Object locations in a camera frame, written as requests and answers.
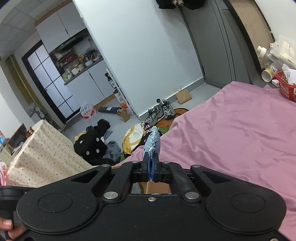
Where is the grey blue fuzzy cloth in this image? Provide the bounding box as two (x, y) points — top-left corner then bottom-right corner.
(143, 126), (161, 158)

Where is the person right hand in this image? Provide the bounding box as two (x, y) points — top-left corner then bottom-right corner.
(0, 217), (25, 240)

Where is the brown cardboard box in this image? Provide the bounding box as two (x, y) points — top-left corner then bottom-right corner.
(131, 181), (171, 194)

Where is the yellow white cloth pile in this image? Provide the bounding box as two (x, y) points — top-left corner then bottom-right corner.
(121, 121), (147, 155)

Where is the black dotted bag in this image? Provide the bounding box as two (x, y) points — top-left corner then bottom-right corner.
(74, 119), (110, 166)

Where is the small cardboard box on floor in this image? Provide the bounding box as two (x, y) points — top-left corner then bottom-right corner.
(117, 108), (130, 123)

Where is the brown round floor mat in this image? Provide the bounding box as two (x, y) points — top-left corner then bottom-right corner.
(167, 108), (189, 120)

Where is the grey sneakers pair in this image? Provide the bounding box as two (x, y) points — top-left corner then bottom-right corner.
(144, 99), (176, 126)

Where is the black flat package on floor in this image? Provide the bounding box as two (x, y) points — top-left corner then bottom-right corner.
(98, 106), (120, 114)

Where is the red white plastic bag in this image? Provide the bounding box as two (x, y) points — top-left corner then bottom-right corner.
(80, 104), (96, 120)

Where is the polka dot tablecloth table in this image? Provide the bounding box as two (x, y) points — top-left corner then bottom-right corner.
(6, 120), (92, 188)

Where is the pink bed sheet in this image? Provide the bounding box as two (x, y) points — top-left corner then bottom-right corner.
(159, 82), (295, 240)

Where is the kitchen counter cabinet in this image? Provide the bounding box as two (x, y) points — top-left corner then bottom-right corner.
(36, 3), (115, 108)

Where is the grey door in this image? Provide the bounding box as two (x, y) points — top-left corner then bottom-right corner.
(181, 1), (251, 88)

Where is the tape roll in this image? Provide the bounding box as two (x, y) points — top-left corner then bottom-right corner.
(261, 68), (276, 83)

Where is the red plastic basket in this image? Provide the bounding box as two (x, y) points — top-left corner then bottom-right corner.
(275, 71), (295, 102)

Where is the clear plastic bottle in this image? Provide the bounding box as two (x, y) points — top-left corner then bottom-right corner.
(256, 46), (295, 73)

